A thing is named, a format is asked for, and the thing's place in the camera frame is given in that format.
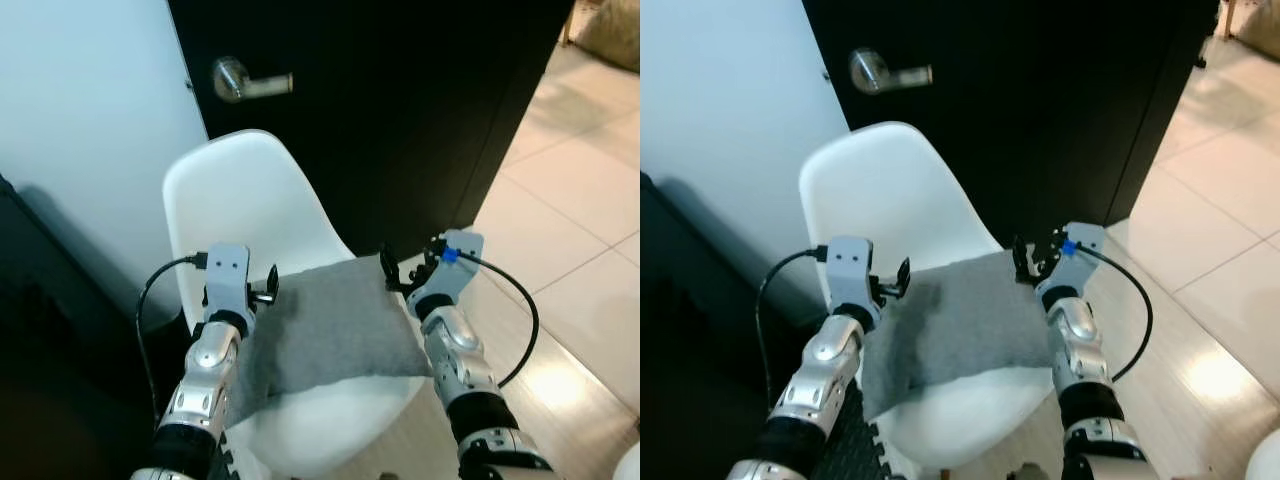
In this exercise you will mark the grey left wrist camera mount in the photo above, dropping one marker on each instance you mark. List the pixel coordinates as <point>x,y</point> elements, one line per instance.
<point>850,265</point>
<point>227,275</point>

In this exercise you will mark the beige floor cushion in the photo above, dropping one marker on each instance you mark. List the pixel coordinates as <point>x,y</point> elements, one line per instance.
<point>1262,25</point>
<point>610,30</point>

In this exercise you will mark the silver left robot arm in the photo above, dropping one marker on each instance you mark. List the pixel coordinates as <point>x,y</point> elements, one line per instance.
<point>825,375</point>
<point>205,380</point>

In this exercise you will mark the black door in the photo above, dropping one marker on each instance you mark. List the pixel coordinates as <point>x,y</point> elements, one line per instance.
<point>1040,100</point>
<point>400,100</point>

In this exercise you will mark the white plastic shell chair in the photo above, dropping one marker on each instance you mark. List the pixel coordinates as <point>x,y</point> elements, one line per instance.
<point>240,190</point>
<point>880,190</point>

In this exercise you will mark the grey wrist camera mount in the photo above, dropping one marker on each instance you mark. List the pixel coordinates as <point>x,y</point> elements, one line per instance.
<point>458,268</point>
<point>850,265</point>
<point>1075,255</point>
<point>227,275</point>

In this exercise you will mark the grey fabric cushion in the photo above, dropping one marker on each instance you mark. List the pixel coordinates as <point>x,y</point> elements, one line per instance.
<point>330,330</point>
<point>960,325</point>

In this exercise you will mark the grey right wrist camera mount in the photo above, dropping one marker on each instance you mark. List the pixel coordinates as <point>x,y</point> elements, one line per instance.
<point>458,268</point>
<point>1075,255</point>

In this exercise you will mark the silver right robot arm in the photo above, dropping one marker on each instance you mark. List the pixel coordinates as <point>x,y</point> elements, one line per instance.
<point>465,370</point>
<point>1085,350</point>

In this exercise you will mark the white round object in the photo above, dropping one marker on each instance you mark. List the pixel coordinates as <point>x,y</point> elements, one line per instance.
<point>1265,455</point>
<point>630,465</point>

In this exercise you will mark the dark cabinet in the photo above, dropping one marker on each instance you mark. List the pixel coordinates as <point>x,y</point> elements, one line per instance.
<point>700,350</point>
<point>60,350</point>

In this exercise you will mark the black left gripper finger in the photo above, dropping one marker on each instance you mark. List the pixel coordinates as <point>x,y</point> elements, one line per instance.
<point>271,280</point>
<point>903,273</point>

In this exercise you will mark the black foam floor mat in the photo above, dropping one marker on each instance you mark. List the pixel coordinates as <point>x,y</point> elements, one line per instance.
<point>225,460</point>
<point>860,440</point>

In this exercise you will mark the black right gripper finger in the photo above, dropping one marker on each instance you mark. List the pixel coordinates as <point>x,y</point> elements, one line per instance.
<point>1020,258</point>
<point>437,246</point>
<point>389,266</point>
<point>1051,239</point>

